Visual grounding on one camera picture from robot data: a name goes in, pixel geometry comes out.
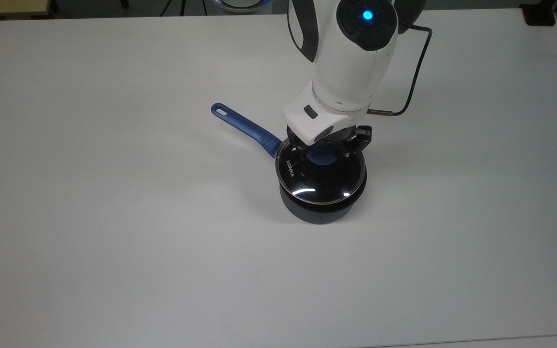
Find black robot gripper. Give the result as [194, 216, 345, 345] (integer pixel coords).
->
[286, 124, 373, 159]

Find glass lid with blue knob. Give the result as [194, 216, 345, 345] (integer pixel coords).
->
[275, 137, 367, 205]

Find white round base blue light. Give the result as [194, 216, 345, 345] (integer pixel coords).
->
[204, 0, 273, 14]

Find black tripod legs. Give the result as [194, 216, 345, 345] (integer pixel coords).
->
[160, 0, 188, 18]

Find black box at table corner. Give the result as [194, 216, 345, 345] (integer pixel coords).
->
[521, 3, 557, 27]

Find yellow wooden table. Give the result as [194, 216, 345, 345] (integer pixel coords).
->
[0, 0, 53, 19]

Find dark saucepan with blue handle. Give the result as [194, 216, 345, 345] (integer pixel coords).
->
[211, 102, 368, 224]

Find black cable with metal plug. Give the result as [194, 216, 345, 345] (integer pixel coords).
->
[367, 21, 433, 117]

